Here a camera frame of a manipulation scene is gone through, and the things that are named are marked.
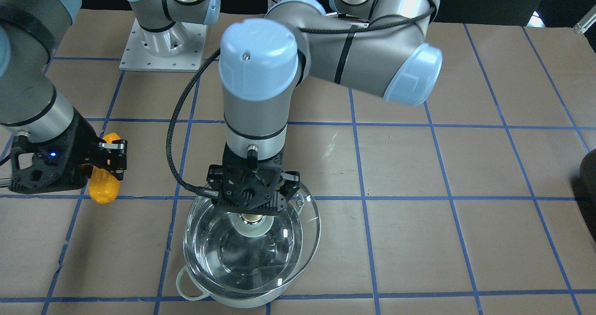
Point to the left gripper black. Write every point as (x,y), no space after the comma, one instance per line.
(291,188)

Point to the glass pot lid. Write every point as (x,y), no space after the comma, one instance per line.
(251,245)

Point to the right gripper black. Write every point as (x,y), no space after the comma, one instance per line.
(83,140)

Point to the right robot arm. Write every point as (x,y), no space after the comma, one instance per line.
(31,32)

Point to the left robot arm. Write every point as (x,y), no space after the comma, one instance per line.
(263,60)

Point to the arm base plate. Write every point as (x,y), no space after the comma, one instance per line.
(178,49)

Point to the white electric pot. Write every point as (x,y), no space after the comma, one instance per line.
(242,287)

